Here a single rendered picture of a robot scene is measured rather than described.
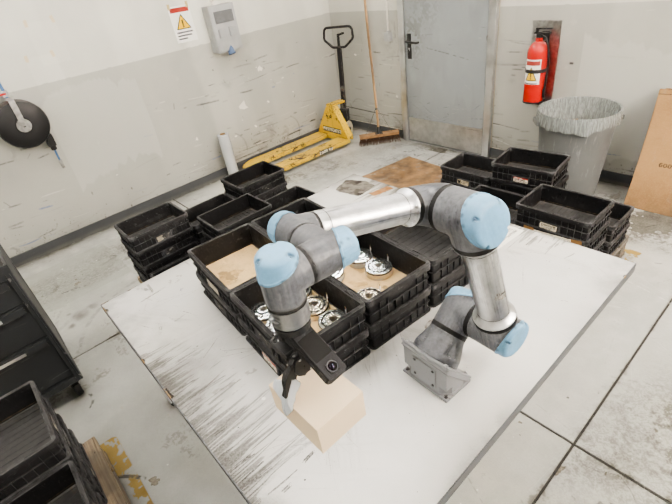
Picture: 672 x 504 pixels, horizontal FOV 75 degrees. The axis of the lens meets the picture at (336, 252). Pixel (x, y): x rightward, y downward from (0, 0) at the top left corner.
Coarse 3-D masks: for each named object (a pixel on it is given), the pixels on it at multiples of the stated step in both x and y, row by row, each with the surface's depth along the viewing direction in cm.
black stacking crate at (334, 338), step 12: (252, 288) 158; (312, 288) 166; (324, 288) 157; (336, 288) 149; (252, 300) 160; (336, 300) 153; (348, 300) 146; (240, 312) 153; (252, 324) 147; (348, 324) 139; (360, 324) 143; (264, 336) 142; (336, 336) 137; (348, 336) 141; (336, 348) 139
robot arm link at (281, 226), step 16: (400, 192) 105; (416, 192) 104; (432, 192) 104; (336, 208) 94; (352, 208) 95; (368, 208) 97; (384, 208) 99; (400, 208) 101; (416, 208) 103; (272, 224) 90; (288, 224) 86; (320, 224) 90; (336, 224) 92; (352, 224) 94; (368, 224) 96; (384, 224) 100; (400, 224) 104; (416, 224) 106; (272, 240) 91; (288, 240) 84
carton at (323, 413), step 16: (272, 384) 92; (304, 384) 91; (320, 384) 91; (336, 384) 90; (352, 384) 90; (304, 400) 88; (320, 400) 87; (336, 400) 87; (352, 400) 87; (288, 416) 93; (304, 416) 85; (320, 416) 84; (336, 416) 85; (352, 416) 89; (304, 432) 89; (320, 432) 83; (336, 432) 87; (320, 448) 86
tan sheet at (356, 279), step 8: (344, 272) 171; (352, 272) 171; (360, 272) 170; (400, 272) 167; (344, 280) 167; (352, 280) 166; (360, 280) 166; (368, 280) 165; (384, 280) 164; (392, 280) 163; (352, 288) 162; (360, 288) 162; (384, 288) 160
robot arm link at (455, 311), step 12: (456, 288) 134; (444, 300) 136; (456, 300) 132; (468, 300) 130; (444, 312) 133; (456, 312) 130; (468, 312) 128; (444, 324) 132; (456, 324) 130; (468, 336) 130
